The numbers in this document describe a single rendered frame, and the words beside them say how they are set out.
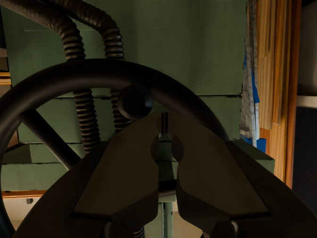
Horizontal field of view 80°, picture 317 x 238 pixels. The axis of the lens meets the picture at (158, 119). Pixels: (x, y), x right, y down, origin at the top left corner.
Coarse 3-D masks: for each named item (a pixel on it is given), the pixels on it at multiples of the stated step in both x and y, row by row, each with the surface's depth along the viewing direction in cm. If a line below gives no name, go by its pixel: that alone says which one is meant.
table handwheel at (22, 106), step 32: (64, 64) 18; (96, 64) 17; (128, 64) 18; (32, 96) 18; (160, 96) 18; (192, 96) 18; (0, 128) 18; (32, 128) 19; (0, 160) 20; (64, 160) 19; (0, 192) 21; (160, 192) 20; (0, 224) 21
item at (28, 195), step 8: (0, 72) 214; (8, 72) 215; (0, 80) 217; (8, 80) 218; (16, 144) 265; (24, 144) 276; (8, 192) 246; (16, 192) 246; (24, 192) 245; (32, 192) 245; (40, 192) 245; (32, 200) 292
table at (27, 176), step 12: (240, 144) 48; (12, 156) 42; (24, 156) 42; (252, 156) 40; (264, 156) 40; (12, 168) 39; (24, 168) 39; (36, 168) 39; (48, 168) 39; (60, 168) 39; (168, 168) 35; (12, 180) 39; (24, 180) 39; (36, 180) 39; (48, 180) 39
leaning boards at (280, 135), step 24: (264, 0) 138; (288, 0) 137; (264, 24) 140; (288, 24) 139; (264, 48) 141; (288, 48) 141; (264, 72) 151; (288, 72) 144; (264, 96) 154; (288, 96) 149; (264, 120) 156; (288, 120) 151; (288, 144) 153; (288, 168) 155
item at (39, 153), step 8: (32, 144) 38; (40, 144) 38; (72, 144) 38; (80, 144) 38; (160, 144) 38; (168, 144) 38; (32, 152) 38; (40, 152) 38; (48, 152) 38; (80, 152) 38; (160, 152) 38; (168, 152) 38; (32, 160) 38; (40, 160) 38; (48, 160) 38; (56, 160) 38; (160, 160) 38; (168, 160) 38
